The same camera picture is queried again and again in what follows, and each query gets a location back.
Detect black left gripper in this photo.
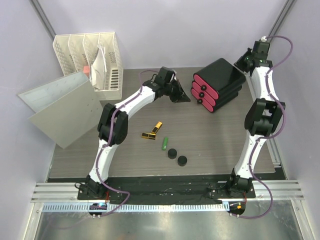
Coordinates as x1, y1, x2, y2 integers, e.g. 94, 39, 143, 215
163, 79, 191, 104

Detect pink top drawer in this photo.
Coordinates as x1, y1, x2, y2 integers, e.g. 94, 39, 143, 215
193, 74, 219, 100

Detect pink drawer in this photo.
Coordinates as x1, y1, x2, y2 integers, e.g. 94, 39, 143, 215
193, 74, 219, 100
192, 81, 217, 107
190, 88, 214, 113

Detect black drawer organizer box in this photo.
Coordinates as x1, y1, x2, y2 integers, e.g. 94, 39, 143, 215
192, 58, 246, 112

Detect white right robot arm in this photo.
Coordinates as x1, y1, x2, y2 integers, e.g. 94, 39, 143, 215
225, 40, 286, 198

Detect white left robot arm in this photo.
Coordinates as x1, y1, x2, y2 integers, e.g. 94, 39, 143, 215
79, 66, 191, 200

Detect pink middle drawer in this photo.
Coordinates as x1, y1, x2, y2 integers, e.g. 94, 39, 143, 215
192, 81, 217, 107

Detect pink bottom drawer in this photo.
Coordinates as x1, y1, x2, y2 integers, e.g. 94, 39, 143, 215
190, 88, 214, 113

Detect gold lipstick upper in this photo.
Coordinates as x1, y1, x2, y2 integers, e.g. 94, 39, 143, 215
151, 121, 163, 134

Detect gold lipstick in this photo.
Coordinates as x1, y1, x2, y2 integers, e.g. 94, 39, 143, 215
141, 132, 156, 140
151, 121, 163, 134

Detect green tube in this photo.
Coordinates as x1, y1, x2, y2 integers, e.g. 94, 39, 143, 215
161, 137, 169, 151

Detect gold lipstick lower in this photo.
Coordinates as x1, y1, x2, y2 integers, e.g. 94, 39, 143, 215
141, 132, 156, 140

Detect black round jar left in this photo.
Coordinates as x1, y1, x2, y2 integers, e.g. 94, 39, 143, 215
167, 148, 178, 160

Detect black round jar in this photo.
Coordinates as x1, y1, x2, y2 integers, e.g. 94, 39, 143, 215
167, 148, 178, 160
177, 155, 188, 167

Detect black round jar right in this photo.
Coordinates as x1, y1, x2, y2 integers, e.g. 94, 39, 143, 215
177, 155, 188, 167

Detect papers in file organizer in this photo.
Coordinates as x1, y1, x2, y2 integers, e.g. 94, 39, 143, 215
90, 44, 107, 91

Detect pink item in organizer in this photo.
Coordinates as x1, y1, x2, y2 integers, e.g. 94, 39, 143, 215
82, 65, 91, 78

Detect white perforated file organizer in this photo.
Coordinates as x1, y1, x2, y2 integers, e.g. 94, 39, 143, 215
52, 32, 124, 101

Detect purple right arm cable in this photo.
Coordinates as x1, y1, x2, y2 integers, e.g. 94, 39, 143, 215
228, 35, 295, 219

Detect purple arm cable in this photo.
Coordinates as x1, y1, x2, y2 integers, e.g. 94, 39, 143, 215
96, 70, 161, 217
228, 35, 295, 219

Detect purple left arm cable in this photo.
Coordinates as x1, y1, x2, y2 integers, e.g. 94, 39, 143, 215
96, 70, 161, 217

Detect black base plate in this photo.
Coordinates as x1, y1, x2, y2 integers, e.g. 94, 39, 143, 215
75, 174, 256, 205

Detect grey ring binder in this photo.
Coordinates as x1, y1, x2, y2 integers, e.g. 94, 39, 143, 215
18, 72, 103, 149

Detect aluminium rail frame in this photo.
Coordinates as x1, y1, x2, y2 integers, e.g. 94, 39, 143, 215
31, 140, 316, 240

